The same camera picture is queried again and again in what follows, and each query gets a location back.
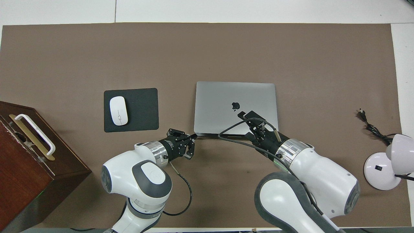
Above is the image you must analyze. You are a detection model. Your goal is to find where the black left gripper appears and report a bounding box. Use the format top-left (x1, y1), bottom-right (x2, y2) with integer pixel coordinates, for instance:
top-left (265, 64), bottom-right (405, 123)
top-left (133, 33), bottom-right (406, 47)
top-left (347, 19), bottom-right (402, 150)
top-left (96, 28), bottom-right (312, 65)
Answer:
top-left (161, 128), bottom-right (197, 161)

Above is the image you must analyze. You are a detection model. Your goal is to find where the brown table mat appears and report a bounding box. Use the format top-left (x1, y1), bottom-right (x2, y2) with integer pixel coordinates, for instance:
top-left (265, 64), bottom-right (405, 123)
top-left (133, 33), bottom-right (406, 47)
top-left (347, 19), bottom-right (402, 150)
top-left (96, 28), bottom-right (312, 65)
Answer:
top-left (0, 23), bottom-right (412, 228)

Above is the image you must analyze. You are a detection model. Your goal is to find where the white box handle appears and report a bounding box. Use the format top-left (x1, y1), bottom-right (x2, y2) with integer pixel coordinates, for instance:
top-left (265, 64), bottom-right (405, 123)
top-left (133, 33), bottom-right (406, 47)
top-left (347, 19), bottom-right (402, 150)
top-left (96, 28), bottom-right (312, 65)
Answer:
top-left (15, 114), bottom-right (56, 156)

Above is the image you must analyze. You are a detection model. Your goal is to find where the dark wooden box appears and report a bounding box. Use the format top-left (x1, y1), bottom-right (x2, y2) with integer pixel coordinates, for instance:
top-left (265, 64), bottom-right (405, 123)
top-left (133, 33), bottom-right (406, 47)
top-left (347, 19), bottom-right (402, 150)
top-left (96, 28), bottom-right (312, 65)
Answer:
top-left (0, 101), bottom-right (92, 232)

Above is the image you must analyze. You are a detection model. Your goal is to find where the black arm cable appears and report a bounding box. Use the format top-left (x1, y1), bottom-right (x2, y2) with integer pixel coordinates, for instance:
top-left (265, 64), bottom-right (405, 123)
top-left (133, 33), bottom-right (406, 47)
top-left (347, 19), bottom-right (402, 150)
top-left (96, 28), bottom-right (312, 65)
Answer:
top-left (162, 162), bottom-right (193, 216)
top-left (217, 117), bottom-right (324, 216)

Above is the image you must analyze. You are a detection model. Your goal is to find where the black mouse pad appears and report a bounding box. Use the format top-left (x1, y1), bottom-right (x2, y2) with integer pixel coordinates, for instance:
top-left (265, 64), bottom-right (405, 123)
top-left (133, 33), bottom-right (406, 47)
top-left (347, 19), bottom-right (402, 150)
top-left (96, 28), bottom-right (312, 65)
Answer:
top-left (103, 88), bottom-right (159, 133)

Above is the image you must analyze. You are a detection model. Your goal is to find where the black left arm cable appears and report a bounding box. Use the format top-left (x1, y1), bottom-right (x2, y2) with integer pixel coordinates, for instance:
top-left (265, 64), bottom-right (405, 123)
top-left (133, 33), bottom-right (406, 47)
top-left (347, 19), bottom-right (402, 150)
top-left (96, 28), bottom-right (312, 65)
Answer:
top-left (162, 162), bottom-right (193, 216)

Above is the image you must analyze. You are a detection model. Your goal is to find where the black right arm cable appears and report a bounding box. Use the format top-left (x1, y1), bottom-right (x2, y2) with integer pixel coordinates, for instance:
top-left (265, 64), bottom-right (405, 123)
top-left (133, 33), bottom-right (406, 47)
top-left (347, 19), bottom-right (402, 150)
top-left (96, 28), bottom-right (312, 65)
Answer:
top-left (217, 117), bottom-right (324, 216)

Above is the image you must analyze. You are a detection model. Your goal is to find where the white computer mouse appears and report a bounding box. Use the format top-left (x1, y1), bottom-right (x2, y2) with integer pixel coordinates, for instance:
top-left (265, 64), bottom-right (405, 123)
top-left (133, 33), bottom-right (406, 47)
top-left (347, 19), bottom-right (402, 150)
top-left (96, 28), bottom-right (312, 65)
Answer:
top-left (109, 96), bottom-right (129, 126)

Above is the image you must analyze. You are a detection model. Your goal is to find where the brass handle plate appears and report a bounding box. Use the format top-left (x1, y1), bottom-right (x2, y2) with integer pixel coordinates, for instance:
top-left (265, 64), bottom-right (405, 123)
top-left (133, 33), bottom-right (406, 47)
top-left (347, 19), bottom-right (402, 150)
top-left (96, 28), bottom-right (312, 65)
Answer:
top-left (9, 114), bottom-right (55, 161)

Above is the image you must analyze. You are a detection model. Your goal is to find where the white desk lamp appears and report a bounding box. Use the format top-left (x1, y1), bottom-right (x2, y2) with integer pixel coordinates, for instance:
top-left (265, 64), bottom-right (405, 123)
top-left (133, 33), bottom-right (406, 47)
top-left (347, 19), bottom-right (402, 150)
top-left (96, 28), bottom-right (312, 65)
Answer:
top-left (364, 134), bottom-right (414, 191)

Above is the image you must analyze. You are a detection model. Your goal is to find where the black lamp power cable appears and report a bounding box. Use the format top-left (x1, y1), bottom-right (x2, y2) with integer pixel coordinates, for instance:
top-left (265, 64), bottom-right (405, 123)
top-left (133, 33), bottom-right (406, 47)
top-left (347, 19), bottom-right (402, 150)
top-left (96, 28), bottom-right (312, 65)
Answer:
top-left (358, 109), bottom-right (393, 146)

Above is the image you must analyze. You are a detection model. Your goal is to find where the silver laptop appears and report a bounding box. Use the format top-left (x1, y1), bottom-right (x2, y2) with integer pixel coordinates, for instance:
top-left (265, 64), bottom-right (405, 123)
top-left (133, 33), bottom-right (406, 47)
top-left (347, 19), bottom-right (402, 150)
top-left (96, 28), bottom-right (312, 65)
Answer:
top-left (193, 81), bottom-right (279, 139)

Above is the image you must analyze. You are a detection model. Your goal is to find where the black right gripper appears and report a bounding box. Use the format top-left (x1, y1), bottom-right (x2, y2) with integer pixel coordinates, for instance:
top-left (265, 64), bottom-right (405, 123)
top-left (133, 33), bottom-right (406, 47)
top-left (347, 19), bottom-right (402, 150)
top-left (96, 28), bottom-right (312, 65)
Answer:
top-left (247, 121), bottom-right (288, 155)

